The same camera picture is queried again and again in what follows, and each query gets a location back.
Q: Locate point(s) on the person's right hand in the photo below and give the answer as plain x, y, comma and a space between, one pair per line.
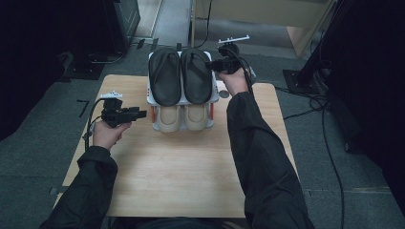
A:
237, 82

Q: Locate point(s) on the black insole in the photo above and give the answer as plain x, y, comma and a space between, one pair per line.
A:
165, 79
196, 79

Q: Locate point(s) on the round grey table sticker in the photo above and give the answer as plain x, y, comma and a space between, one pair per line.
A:
223, 94

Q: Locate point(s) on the light wooden cabinet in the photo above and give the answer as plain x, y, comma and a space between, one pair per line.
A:
270, 12

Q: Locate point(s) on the small black floor tape strip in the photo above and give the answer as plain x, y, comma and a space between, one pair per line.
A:
140, 44

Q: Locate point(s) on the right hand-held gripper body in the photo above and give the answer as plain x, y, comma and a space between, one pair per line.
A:
231, 63

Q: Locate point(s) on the black cabinet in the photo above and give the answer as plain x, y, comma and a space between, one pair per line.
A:
121, 25

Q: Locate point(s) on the white shoe rack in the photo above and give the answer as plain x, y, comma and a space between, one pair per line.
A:
183, 102

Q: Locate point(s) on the black stand base plate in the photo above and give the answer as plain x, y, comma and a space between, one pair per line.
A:
82, 71

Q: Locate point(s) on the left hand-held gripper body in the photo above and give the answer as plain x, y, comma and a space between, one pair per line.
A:
113, 114

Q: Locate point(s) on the black metal stand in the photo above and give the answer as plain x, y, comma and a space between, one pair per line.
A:
301, 81

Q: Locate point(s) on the person's left hand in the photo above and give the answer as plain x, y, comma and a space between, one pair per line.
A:
106, 136

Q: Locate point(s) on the cream clog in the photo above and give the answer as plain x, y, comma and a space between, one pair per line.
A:
196, 117
169, 119

